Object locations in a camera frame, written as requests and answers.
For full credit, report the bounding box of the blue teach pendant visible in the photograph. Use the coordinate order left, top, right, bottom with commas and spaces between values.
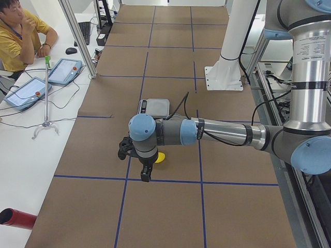
49, 58, 82, 86
4, 77, 46, 110

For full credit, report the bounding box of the person in yellow shirt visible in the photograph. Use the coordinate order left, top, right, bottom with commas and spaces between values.
1, 1, 58, 80

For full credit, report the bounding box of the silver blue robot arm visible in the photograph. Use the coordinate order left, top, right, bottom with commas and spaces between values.
118, 1, 330, 182

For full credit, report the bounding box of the black computer mouse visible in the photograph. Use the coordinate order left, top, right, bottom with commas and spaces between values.
65, 48, 77, 55

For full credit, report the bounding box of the digital kitchen scale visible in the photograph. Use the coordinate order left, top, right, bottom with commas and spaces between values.
137, 99, 170, 119

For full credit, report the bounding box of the aluminium frame post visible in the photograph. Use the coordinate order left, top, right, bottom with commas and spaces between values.
58, 0, 97, 79

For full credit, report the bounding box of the red cylinder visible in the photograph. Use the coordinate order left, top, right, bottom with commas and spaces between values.
1, 208, 37, 230

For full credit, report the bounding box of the yellow mango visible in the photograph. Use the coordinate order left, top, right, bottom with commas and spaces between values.
155, 152, 166, 163

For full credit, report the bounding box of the near blue teach pendant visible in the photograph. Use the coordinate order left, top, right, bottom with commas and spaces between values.
4, 77, 46, 110

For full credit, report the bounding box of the black keyboard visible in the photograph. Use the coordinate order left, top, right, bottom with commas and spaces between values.
78, 22, 91, 45

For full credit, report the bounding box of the far blue teach pendant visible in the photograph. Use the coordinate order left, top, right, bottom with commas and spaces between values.
49, 58, 82, 86

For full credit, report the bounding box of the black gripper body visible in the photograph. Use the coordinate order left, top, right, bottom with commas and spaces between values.
139, 153, 158, 172

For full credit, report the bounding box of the black box device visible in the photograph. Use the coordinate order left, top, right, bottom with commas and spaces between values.
96, 34, 108, 47

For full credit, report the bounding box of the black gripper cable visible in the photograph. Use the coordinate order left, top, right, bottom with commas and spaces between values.
165, 91, 262, 147

